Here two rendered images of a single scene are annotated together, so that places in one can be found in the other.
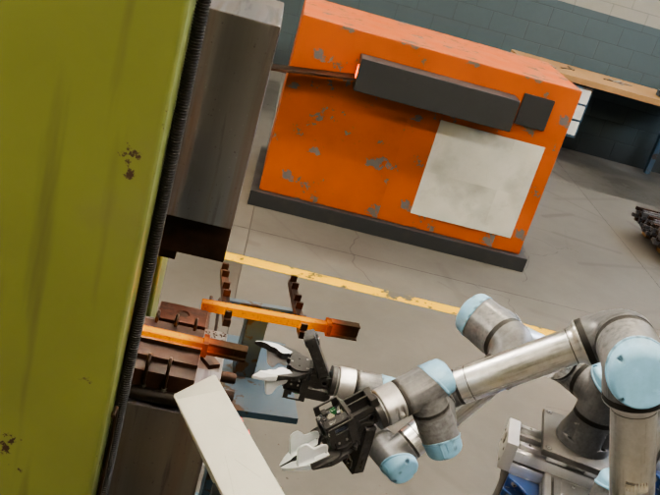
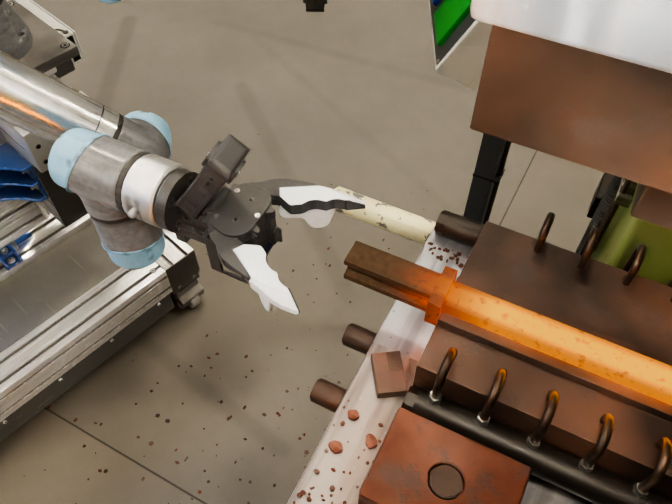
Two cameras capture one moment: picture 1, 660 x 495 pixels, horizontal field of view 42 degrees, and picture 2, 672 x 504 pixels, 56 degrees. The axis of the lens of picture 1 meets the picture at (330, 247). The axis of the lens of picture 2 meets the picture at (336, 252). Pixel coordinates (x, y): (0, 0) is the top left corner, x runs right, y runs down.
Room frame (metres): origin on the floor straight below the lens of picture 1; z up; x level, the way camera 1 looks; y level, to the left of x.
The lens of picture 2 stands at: (2.03, 0.32, 1.51)
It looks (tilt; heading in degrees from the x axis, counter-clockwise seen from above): 53 degrees down; 215
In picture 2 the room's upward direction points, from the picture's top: straight up
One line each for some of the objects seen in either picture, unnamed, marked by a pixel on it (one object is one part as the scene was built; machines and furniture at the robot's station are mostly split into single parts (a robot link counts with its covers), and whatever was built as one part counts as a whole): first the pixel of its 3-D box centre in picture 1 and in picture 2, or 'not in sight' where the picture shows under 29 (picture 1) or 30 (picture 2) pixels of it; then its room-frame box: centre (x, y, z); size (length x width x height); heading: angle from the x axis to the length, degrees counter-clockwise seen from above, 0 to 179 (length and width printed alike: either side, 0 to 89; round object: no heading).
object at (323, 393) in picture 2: (227, 377); (331, 396); (1.79, 0.15, 0.87); 0.04 x 0.03 x 0.03; 98
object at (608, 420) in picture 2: not in sight; (595, 443); (1.74, 0.39, 0.99); 0.04 x 0.01 x 0.06; 8
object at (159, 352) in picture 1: (105, 345); (663, 387); (1.64, 0.42, 0.96); 0.42 x 0.20 x 0.09; 98
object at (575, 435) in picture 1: (588, 427); not in sight; (2.07, -0.82, 0.87); 0.15 x 0.15 x 0.10
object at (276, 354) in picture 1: (271, 356); (266, 291); (1.78, 0.06, 0.97); 0.09 x 0.03 x 0.06; 62
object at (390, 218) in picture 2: not in sight; (444, 238); (1.34, 0.07, 0.62); 0.44 x 0.05 x 0.05; 98
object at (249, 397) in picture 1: (242, 373); not in sight; (2.18, 0.14, 0.65); 0.40 x 0.30 x 0.02; 15
